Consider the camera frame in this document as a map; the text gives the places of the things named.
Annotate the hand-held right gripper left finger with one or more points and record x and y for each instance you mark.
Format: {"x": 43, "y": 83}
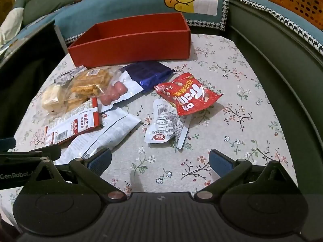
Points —
{"x": 101, "y": 160}

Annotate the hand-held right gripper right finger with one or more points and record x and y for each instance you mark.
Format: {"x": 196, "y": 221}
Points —
{"x": 222, "y": 163}

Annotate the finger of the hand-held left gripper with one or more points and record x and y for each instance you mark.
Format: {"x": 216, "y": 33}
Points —
{"x": 45, "y": 152}
{"x": 7, "y": 144}

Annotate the long white snack packet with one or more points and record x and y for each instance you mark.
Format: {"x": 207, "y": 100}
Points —
{"x": 106, "y": 133}

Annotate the red and white snack packet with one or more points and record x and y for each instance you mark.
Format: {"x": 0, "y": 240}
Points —
{"x": 75, "y": 123}

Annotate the clear packet of pale cake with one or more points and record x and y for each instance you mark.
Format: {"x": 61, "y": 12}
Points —
{"x": 51, "y": 98}

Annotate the white packet with pink sausages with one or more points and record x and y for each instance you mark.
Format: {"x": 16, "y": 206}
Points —
{"x": 116, "y": 90}

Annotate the clear packet of brown crackers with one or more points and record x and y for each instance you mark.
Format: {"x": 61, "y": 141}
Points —
{"x": 88, "y": 83}

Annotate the dark blue snack packet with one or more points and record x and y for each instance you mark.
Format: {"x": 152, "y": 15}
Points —
{"x": 149, "y": 74}

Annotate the red cardboard box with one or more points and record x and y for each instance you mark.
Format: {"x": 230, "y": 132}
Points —
{"x": 131, "y": 48}

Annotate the floral tablecloth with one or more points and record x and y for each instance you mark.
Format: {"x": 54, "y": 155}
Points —
{"x": 227, "y": 131}

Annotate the pale green cloth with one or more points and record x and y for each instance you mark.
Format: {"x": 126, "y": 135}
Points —
{"x": 11, "y": 22}

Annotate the teal bear print sofa cover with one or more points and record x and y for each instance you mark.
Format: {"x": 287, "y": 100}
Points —
{"x": 113, "y": 7}

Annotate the teal houndstooth-trimmed sofa cover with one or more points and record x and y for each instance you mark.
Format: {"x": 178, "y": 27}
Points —
{"x": 265, "y": 12}

